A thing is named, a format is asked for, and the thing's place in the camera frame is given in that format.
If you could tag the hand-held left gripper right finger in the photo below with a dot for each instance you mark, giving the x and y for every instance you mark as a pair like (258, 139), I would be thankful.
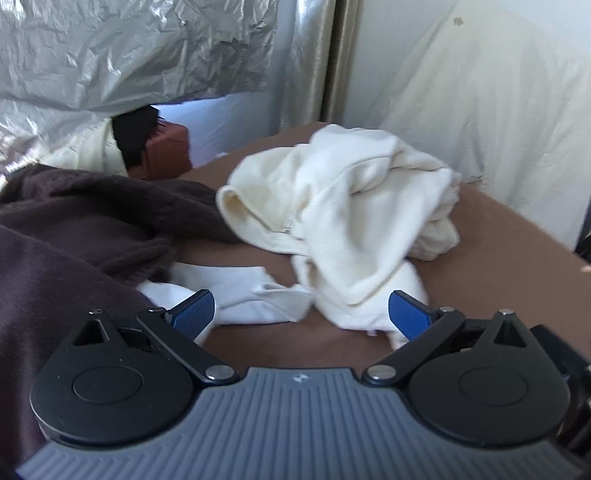
(406, 316)

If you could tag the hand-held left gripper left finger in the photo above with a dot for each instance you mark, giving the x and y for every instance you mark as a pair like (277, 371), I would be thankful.
(191, 311)

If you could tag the cream fleece zip jacket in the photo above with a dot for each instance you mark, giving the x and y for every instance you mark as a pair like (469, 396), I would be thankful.
(351, 207)

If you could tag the white knit garment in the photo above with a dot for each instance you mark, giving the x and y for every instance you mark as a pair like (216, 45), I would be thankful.
(258, 300)

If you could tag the dark brown knit sweater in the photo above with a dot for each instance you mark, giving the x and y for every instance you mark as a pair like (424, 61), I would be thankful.
(69, 240)

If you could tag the reddish brown box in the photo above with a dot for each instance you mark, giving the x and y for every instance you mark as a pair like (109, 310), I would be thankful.
(166, 152)

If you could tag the cream cloth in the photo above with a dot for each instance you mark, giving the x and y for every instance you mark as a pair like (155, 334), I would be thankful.
(87, 154)

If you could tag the black cloth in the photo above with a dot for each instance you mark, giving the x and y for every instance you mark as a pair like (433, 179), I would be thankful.
(134, 129)

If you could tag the beige satin curtain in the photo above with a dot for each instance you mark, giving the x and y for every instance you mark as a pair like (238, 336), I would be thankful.
(341, 60)

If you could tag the crinkled silver foil sheet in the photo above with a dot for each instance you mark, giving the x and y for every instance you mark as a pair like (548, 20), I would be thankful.
(115, 46)

